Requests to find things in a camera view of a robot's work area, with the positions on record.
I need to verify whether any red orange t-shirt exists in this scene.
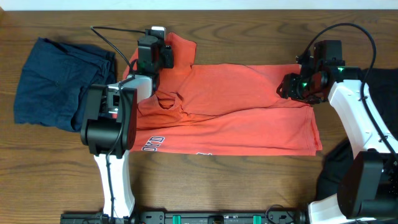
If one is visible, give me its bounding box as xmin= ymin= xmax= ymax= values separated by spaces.
xmin=133 ymin=33 xmax=322 ymax=156

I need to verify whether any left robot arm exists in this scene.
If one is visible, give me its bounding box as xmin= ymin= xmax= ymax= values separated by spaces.
xmin=81 ymin=30 xmax=174 ymax=223

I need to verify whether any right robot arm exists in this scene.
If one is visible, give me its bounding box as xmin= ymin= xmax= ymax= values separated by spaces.
xmin=276 ymin=40 xmax=397 ymax=223

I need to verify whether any black garment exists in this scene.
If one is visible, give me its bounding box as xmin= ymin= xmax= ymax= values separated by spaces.
xmin=315 ymin=68 xmax=397 ymax=200

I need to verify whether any folded navy blue garment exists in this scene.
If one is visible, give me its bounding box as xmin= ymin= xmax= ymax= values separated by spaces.
xmin=14 ymin=38 xmax=116 ymax=132

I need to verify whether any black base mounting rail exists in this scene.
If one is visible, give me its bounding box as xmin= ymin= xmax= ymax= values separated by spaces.
xmin=60 ymin=203 xmax=310 ymax=224

